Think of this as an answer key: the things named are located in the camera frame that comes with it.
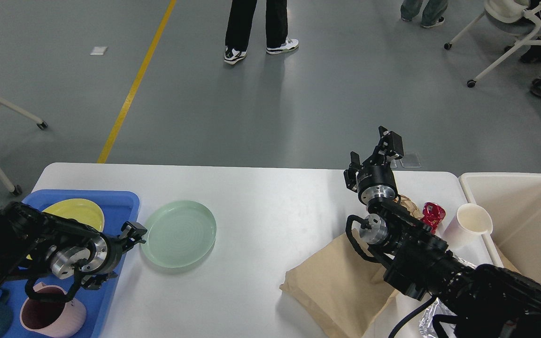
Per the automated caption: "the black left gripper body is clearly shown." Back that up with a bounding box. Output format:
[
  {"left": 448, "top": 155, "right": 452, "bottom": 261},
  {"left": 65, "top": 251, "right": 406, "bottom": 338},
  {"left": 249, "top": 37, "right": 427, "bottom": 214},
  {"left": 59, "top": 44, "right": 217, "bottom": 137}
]
[{"left": 82, "top": 233, "right": 123, "bottom": 277}]

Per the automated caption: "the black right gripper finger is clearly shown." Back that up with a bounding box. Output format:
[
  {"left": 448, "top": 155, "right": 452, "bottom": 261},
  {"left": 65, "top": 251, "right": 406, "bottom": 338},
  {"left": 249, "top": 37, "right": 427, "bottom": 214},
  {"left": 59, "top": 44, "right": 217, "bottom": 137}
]
[
  {"left": 344, "top": 151, "right": 362, "bottom": 191},
  {"left": 369, "top": 126, "right": 404, "bottom": 166}
]

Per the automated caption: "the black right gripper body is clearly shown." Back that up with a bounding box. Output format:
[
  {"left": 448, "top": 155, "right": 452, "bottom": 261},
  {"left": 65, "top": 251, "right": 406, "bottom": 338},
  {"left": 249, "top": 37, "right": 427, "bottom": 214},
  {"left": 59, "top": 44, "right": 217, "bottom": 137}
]
[{"left": 356, "top": 161, "right": 399, "bottom": 205}]

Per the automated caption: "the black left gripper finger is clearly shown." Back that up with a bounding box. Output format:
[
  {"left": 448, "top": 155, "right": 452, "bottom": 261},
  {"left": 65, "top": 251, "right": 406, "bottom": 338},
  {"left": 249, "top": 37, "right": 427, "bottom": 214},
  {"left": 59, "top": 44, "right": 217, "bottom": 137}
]
[
  {"left": 81, "top": 271, "right": 118, "bottom": 290},
  {"left": 118, "top": 221, "right": 148, "bottom": 247}
]

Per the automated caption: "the mint green plate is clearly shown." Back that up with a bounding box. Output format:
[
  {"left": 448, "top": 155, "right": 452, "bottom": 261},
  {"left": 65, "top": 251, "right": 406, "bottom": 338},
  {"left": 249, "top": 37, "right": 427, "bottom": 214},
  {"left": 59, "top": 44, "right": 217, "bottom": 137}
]
[{"left": 141, "top": 200, "right": 217, "bottom": 268}]

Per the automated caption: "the pink HOME mug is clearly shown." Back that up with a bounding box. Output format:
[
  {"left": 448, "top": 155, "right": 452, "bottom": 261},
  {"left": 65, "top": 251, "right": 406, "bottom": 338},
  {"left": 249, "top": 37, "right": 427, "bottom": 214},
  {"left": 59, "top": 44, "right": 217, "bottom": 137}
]
[{"left": 19, "top": 298, "right": 87, "bottom": 338}]

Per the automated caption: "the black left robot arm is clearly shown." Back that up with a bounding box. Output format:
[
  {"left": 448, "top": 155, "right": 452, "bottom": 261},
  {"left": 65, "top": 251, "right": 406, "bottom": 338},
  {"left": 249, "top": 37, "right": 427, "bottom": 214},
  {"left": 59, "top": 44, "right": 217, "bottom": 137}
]
[{"left": 0, "top": 202, "right": 147, "bottom": 302}]

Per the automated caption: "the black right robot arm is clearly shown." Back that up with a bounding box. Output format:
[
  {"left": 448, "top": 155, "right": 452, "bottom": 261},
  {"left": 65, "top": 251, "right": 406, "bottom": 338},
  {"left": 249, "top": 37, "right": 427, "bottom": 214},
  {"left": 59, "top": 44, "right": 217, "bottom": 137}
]
[{"left": 344, "top": 126, "right": 541, "bottom": 338}]

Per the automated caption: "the floor outlet plate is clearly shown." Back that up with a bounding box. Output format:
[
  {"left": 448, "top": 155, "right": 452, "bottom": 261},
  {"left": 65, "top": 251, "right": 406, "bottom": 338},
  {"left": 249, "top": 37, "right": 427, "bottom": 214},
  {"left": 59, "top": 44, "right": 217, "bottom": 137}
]
[{"left": 390, "top": 152, "right": 423, "bottom": 169}]

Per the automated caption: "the blue plastic tray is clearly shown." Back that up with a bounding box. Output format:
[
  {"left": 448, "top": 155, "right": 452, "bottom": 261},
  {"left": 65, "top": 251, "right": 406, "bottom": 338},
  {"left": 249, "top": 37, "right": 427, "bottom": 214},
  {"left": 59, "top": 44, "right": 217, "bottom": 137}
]
[{"left": 0, "top": 190, "right": 139, "bottom": 338}]

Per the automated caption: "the crumpled brown paper ball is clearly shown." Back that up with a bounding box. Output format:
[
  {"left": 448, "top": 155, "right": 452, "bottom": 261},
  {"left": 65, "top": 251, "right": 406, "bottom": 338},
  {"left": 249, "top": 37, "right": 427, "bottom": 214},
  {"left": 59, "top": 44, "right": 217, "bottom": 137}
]
[{"left": 394, "top": 194, "right": 424, "bottom": 220}]

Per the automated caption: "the yellow plate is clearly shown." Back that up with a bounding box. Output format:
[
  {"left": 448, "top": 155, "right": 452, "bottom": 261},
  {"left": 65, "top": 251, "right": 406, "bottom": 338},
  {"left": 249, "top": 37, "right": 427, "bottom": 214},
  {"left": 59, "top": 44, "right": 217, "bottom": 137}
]
[{"left": 26, "top": 199, "right": 105, "bottom": 260}]

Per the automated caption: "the red crumpled wrapper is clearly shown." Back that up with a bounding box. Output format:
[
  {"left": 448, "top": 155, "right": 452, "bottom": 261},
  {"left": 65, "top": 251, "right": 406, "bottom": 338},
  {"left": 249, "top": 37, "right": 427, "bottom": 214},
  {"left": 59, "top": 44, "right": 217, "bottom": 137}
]
[{"left": 421, "top": 202, "right": 446, "bottom": 234}]

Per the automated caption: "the white paper cup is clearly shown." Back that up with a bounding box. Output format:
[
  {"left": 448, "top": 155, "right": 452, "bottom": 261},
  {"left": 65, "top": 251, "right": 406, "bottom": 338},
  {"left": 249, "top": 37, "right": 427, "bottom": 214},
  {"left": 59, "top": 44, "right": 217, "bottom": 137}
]
[{"left": 441, "top": 203, "right": 493, "bottom": 250}]

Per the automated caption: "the brown paper bag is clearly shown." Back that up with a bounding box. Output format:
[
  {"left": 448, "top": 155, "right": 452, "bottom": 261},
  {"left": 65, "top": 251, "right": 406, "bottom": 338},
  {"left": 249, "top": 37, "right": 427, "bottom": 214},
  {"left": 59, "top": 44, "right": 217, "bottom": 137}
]
[{"left": 279, "top": 234, "right": 398, "bottom": 338}]

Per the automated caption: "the person in jeans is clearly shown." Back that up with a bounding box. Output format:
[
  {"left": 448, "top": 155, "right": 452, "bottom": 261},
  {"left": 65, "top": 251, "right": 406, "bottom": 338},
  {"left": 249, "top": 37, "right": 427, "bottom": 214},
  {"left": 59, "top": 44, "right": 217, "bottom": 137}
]
[{"left": 400, "top": 0, "right": 449, "bottom": 29}]

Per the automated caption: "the crumpled aluminium foil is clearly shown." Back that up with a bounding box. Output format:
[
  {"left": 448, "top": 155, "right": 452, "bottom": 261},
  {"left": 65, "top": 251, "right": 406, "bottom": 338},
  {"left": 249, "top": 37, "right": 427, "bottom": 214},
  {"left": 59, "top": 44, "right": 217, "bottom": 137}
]
[{"left": 419, "top": 256, "right": 478, "bottom": 338}]

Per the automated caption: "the beige plastic bin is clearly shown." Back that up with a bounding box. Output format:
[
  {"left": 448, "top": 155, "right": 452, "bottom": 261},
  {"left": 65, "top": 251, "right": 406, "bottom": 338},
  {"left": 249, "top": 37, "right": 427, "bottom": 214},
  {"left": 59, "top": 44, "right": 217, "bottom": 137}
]
[{"left": 459, "top": 172, "right": 541, "bottom": 283}]

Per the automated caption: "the white office chair right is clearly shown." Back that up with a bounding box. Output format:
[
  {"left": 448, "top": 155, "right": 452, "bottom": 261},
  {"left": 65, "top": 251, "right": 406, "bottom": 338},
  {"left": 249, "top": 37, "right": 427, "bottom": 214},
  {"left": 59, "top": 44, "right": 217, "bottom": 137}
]
[{"left": 444, "top": 0, "right": 541, "bottom": 88}]

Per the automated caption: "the person in grey sweater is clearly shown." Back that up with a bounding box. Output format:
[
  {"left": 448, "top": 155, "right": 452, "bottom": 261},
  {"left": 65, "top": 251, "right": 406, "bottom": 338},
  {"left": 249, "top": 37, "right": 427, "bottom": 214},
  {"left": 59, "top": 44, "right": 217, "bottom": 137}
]
[{"left": 224, "top": 0, "right": 299, "bottom": 65}]

